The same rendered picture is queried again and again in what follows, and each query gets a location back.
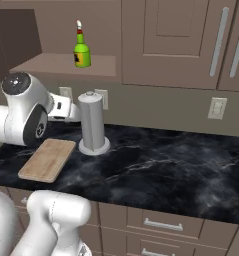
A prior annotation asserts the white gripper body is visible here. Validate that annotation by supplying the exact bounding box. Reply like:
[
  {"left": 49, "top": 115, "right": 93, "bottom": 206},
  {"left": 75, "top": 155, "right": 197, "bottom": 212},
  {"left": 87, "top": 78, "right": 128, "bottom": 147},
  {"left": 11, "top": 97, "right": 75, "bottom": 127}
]
[{"left": 66, "top": 100, "right": 83, "bottom": 123}]

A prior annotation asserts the wooden cutting board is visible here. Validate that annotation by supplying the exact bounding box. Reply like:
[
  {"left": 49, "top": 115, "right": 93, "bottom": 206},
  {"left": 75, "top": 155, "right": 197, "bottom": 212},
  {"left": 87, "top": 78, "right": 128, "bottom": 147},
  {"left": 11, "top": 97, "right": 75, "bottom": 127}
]
[{"left": 17, "top": 138, "right": 77, "bottom": 184}]

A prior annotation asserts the green spray bottle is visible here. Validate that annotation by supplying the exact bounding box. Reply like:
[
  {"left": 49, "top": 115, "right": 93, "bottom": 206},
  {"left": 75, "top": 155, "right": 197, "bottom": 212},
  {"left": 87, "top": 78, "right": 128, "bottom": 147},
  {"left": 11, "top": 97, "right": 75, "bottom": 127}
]
[{"left": 73, "top": 19, "right": 92, "bottom": 69}]

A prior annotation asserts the open brown cabinet door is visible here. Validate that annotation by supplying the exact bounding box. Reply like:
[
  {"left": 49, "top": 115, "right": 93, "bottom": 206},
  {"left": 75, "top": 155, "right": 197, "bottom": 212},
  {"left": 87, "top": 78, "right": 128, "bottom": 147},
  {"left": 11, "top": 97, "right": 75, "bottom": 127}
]
[{"left": 0, "top": 7, "right": 44, "bottom": 88}]

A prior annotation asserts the wide brown cabinet door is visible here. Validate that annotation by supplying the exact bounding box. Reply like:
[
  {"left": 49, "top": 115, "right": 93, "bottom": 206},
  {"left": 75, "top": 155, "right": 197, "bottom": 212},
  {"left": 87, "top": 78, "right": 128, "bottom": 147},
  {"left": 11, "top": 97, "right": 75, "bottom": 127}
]
[{"left": 121, "top": 0, "right": 239, "bottom": 91}]

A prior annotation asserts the grey paper towel holder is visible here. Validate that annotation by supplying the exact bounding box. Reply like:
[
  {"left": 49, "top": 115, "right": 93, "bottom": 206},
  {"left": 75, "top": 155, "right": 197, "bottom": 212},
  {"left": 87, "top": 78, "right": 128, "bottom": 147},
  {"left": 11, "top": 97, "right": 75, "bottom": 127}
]
[{"left": 77, "top": 90, "right": 112, "bottom": 157}]

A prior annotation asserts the brown drawer front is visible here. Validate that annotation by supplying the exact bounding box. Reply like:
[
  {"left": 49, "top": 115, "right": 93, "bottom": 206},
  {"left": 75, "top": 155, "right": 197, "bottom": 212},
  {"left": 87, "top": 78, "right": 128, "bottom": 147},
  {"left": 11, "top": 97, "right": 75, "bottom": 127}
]
[
  {"left": 125, "top": 205, "right": 206, "bottom": 240},
  {"left": 125, "top": 237, "right": 197, "bottom": 256},
  {"left": 6, "top": 187, "right": 36, "bottom": 209}
]

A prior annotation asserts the white wall outlet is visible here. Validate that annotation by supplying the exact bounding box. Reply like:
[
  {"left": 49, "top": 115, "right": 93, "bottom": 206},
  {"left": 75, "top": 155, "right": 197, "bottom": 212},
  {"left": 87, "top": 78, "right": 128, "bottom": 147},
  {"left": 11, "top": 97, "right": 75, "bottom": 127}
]
[
  {"left": 94, "top": 88, "right": 110, "bottom": 111},
  {"left": 207, "top": 96, "right": 228, "bottom": 121},
  {"left": 58, "top": 86, "right": 74, "bottom": 104}
]

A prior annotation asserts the open brown wall cabinet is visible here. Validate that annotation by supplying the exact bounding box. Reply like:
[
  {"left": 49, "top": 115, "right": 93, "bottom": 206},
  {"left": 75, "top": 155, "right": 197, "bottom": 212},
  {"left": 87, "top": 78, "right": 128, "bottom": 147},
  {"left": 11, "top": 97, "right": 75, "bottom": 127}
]
[{"left": 8, "top": 0, "right": 123, "bottom": 83}]

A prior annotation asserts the long silver cabinet handle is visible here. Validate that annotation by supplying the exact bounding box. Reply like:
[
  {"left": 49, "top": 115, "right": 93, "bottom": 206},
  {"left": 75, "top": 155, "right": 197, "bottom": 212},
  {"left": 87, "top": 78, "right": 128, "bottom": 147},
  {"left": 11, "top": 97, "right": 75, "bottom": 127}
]
[
  {"left": 228, "top": 7, "right": 239, "bottom": 79},
  {"left": 208, "top": 6, "right": 231, "bottom": 78}
]

